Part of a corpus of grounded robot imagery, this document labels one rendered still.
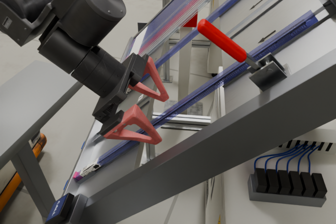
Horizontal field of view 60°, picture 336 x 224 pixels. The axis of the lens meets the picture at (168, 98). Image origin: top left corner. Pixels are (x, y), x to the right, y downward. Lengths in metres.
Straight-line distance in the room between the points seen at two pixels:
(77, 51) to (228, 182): 0.50
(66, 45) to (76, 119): 1.46
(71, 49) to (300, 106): 0.28
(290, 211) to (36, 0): 0.64
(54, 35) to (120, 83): 0.10
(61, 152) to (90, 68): 1.31
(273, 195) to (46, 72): 0.88
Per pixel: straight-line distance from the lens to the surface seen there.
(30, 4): 0.41
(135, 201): 0.47
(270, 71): 0.32
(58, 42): 0.40
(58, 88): 1.09
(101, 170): 0.57
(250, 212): 0.72
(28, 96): 1.09
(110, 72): 0.40
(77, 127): 1.80
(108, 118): 0.42
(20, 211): 1.55
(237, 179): 0.76
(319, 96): 0.31
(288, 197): 0.73
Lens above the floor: 1.23
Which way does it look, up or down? 40 degrees down
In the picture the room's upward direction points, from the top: straight up
